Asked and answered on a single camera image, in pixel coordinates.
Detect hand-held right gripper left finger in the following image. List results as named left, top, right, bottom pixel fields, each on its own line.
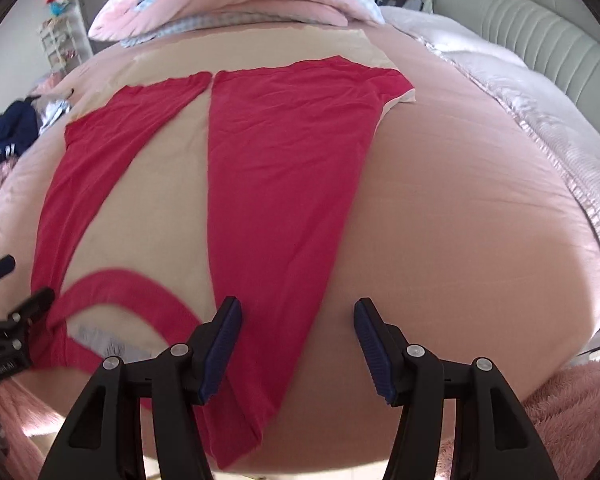
left=37, top=297, right=243, bottom=480

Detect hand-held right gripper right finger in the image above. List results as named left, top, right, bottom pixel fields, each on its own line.
left=354, top=297, right=561, bottom=480

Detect pink and cream shirt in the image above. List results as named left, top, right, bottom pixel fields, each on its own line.
left=30, top=27, right=416, bottom=471

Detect navy striped clothes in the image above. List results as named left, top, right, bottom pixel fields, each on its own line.
left=0, top=100, right=40, bottom=181

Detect light printed cloth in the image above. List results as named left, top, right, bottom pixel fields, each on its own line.
left=37, top=97, right=71, bottom=133

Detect pink bed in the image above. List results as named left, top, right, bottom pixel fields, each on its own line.
left=0, top=5, right=600, bottom=466

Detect pink fluffy robe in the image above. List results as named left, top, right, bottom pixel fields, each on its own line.
left=0, top=360, right=600, bottom=480

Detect white shelf rack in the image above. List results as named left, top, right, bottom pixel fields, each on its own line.
left=39, top=17, right=93, bottom=73

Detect long pale pink pillow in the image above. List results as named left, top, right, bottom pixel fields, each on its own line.
left=440, top=55, right=600, bottom=311

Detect small pale pink pillow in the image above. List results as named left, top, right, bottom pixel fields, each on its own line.
left=380, top=5, right=528, bottom=68

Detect folded pink checked duvet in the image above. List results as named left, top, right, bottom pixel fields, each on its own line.
left=87, top=0, right=396, bottom=48

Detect grey-green padded headboard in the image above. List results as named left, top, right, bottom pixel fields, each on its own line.
left=432, top=0, right=600, bottom=126

